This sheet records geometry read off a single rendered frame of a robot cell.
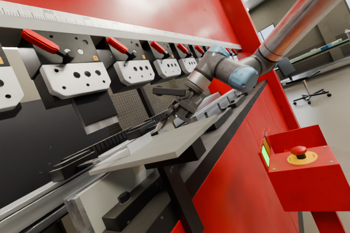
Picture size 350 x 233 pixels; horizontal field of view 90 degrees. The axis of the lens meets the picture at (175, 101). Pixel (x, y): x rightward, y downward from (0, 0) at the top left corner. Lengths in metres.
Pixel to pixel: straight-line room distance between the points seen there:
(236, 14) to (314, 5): 2.02
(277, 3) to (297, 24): 8.88
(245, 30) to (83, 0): 2.07
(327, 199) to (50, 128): 1.04
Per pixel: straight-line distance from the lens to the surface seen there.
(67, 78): 0.48
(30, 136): 0.99
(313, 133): 0.75
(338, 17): 9.25
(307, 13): 0.56
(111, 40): 0.56
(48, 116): 1.02
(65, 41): 0.54
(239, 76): 0.52
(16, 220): 0.69
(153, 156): 0.29
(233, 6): 2.57
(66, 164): 0.68
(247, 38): 2.47
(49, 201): 0.71
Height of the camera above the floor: 1.06
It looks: level
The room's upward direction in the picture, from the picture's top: 24 degrees counter-clockwise
